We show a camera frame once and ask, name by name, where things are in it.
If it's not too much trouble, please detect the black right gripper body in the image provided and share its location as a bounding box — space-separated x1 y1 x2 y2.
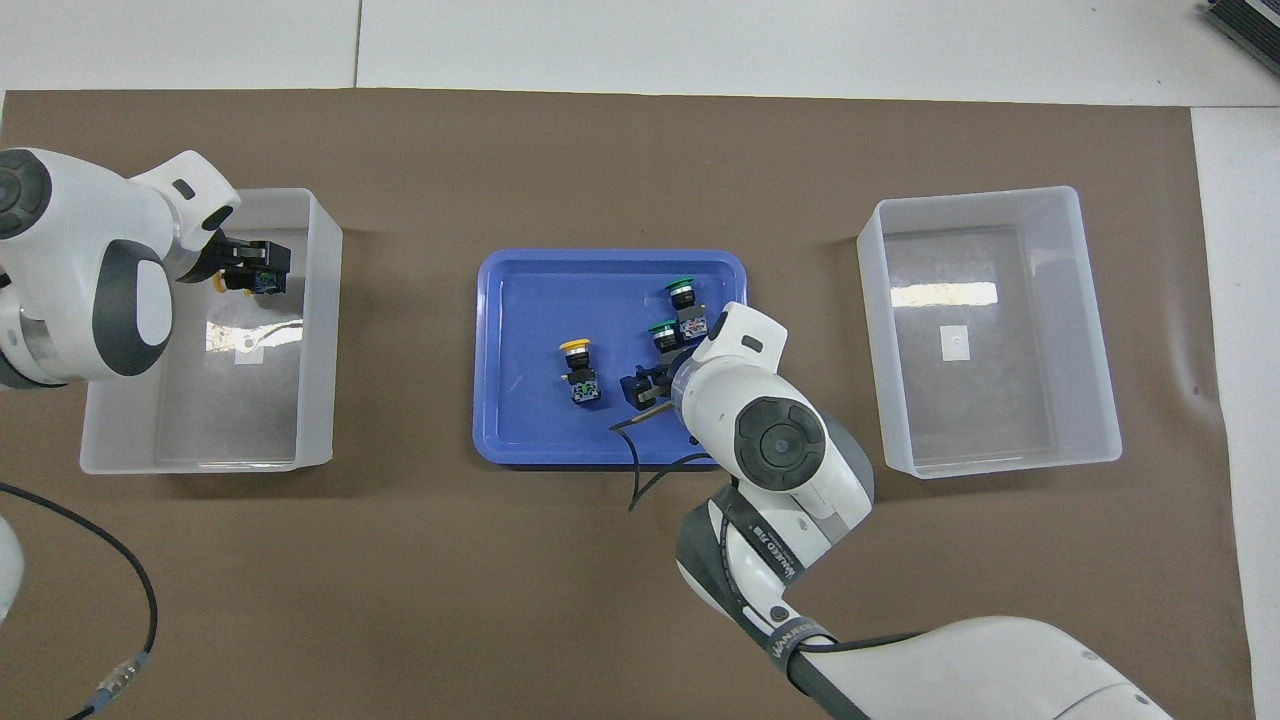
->
645 345 691 411

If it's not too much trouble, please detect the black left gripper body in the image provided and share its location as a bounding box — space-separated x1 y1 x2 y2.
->
200 232 251 291

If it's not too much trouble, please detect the yellow push button switch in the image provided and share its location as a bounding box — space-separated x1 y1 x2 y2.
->
213 266 288 299
558 338 602 407

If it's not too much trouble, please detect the blue plastic tray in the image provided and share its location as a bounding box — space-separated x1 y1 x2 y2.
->
472 248 751 468

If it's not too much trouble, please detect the translucent white plastic box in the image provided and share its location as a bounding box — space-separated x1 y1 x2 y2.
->
856 185 1123 480
80 187 344 475

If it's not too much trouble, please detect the brown table mat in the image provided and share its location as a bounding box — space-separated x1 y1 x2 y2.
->
0 88 1256 720

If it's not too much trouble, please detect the dark ribbed device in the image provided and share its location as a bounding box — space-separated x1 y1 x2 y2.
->
1203 0 1280 76

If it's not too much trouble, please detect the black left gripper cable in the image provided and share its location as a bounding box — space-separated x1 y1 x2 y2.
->
0 483 159 720

